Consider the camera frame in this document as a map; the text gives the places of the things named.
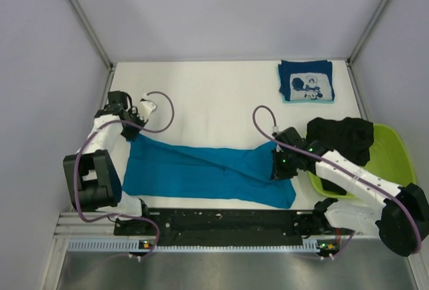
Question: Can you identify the aluminium corner frame post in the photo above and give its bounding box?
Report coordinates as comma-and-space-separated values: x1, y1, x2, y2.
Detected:
66, 0, 113, 70
347, 0, 392, 68

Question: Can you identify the navy cartoon print folded shirt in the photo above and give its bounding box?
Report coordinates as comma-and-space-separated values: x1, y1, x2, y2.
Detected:
278, 60, 335, 100

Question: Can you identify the teal blue t-shirt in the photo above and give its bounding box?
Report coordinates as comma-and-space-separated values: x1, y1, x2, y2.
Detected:
123, 135, 296, 209

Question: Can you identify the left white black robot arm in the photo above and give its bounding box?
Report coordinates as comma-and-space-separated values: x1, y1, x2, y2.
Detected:
62, 91, 152, 234

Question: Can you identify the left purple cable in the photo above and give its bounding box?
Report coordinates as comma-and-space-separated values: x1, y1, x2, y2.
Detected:
72, 90, 175, 261

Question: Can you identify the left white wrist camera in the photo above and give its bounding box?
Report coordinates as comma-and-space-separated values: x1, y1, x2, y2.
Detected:
137, 93, 158, 121

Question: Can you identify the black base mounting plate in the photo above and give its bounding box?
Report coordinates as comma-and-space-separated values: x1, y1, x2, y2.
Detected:
113, 206, 356, 247

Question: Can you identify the black t-shirt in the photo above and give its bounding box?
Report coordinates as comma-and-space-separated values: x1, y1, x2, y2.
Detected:
306, 117, 375, 197

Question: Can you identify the grey slotted cable duct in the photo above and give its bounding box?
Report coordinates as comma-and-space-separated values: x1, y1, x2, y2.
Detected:
68, 238, 339, 253

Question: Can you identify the lime green plastic basin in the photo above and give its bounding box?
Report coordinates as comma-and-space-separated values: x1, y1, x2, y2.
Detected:
302, 123, 416, 201

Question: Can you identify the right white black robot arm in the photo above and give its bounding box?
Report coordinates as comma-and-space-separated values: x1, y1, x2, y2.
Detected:
272, 127, 428, 257

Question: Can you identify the left aluminium corner frame post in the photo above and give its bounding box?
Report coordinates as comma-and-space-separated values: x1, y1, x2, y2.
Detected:
66, 0, 113, 70

